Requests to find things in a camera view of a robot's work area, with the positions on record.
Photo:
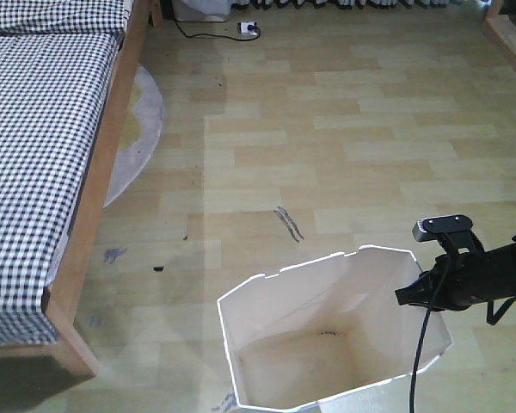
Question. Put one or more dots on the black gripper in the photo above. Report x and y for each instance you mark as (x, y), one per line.
(448, 287)

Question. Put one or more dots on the white trash bin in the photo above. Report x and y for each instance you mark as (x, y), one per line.
(326, 328)

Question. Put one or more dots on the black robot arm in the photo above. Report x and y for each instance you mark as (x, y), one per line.
(500, 264)

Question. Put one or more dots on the grey round rug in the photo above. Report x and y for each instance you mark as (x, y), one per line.
(141, 133)

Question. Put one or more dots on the grey pleated curtain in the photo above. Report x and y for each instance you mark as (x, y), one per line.
(220, 10)

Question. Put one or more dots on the checkered bed sheet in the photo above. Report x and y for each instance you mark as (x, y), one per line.
(56, 64)

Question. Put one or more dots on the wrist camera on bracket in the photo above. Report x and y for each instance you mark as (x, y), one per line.
(452, 232)

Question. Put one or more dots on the white wall socket extension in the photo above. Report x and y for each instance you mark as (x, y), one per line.
(249, 28)

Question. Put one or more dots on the wooden bed frame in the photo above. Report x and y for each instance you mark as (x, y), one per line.
(61, 300)

